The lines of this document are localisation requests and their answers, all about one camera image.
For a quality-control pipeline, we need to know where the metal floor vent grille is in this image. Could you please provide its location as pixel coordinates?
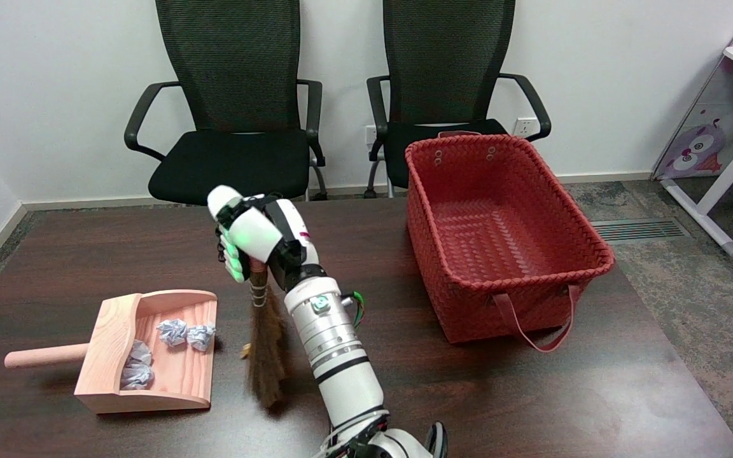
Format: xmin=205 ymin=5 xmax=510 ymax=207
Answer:
xmin=592 ymin=218 xmax=690 ymax=244

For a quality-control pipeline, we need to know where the wooden dustpan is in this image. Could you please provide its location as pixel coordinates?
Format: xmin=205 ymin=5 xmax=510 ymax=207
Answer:
xmin=4 ymin=290 xmax=218 ymax=415

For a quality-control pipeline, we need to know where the black mesh office chair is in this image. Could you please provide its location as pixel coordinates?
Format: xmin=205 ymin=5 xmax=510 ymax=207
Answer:
xmin=124 ymin=0 xmax=329 ymax=206
xmin=366 ymin=0 xmax=552 ymax=198

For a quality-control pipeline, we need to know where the brown straw hand broom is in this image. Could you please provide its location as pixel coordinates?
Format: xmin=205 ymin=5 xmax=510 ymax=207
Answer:
xmin=242 ymin=261 xmax=291 ymax=408

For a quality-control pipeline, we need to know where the white paper ball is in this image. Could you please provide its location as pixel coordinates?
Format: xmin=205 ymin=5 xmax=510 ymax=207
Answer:
xmin=120 ymin=364 xmax=155 ymax=391
xmin=187 ymin=323 xmax=216 ymax=352
xmin=157 ymin=319 xmax=188 ymax=347
xmin=126 ymin=340 xmax=154 ymax=366

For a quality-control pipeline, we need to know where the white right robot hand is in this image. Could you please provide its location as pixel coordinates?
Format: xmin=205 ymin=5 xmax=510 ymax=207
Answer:
xmin=207 ymin=186 xmax=326 ymax=290

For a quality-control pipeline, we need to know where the black robot cable loom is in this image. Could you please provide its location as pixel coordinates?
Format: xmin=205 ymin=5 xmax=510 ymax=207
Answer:
xmin=328 ymin=417 xmax=450 ymax=458

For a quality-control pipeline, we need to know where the white pink children's desk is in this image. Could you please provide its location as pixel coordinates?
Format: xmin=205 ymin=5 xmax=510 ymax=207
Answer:
xmin=652 ymin=0 xmax=733 ymax=258

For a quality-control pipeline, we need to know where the red woven basket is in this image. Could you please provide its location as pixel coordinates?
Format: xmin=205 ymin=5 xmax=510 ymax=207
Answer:
xmin=405 ymin=132 xmax=615 ymax=352

